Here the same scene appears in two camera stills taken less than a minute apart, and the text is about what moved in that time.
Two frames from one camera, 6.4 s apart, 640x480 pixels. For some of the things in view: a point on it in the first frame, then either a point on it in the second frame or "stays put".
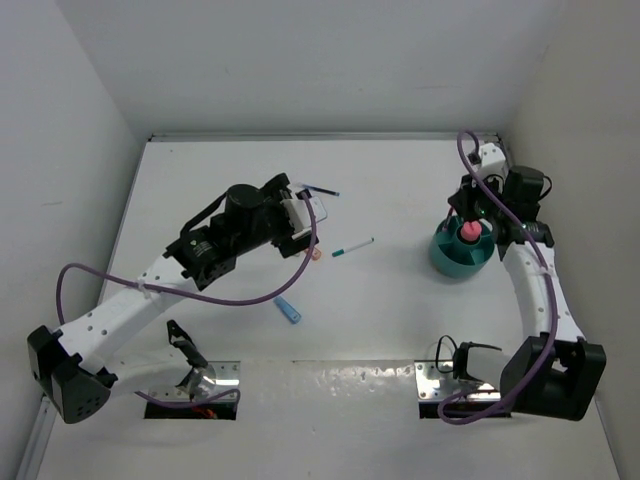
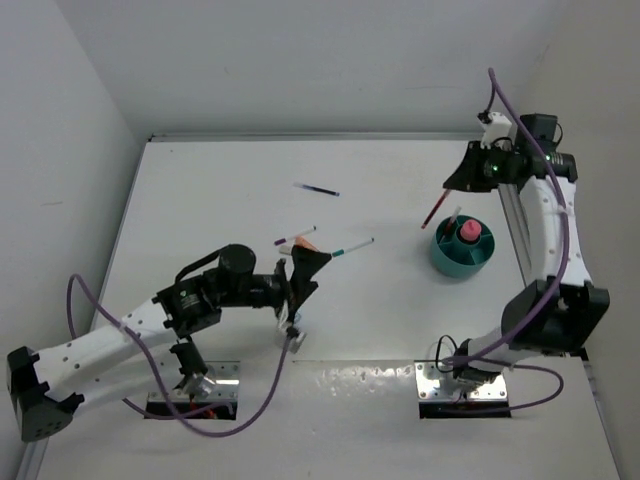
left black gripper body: (273, 223) to (284, 292)
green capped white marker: (360, 244) stays put
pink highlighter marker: (471, 230) stays put
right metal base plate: (434, 385) stays put
